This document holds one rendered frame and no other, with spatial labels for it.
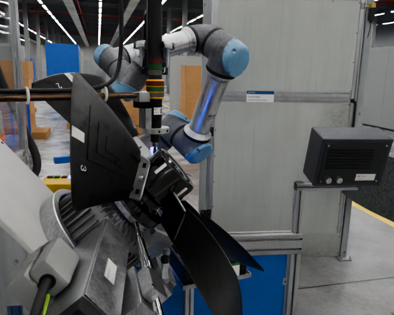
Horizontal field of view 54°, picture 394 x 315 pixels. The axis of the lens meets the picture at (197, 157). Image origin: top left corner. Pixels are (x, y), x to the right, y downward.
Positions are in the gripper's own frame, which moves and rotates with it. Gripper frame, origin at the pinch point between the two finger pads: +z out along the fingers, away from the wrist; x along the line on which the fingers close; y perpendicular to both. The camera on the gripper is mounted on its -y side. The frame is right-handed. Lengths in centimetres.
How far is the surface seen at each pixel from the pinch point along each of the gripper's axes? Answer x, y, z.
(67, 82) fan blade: 20.4, 9.4, -3.8
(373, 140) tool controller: -75, 27, -32
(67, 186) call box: 28, 44, -34
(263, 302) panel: -43, 93, -39
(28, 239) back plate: 23.4, 37.7, 22.0
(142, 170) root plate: 2.6, 26.8, 13.4
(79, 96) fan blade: 12.0, 10.7, 29.7
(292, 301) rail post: -54, 92, -37
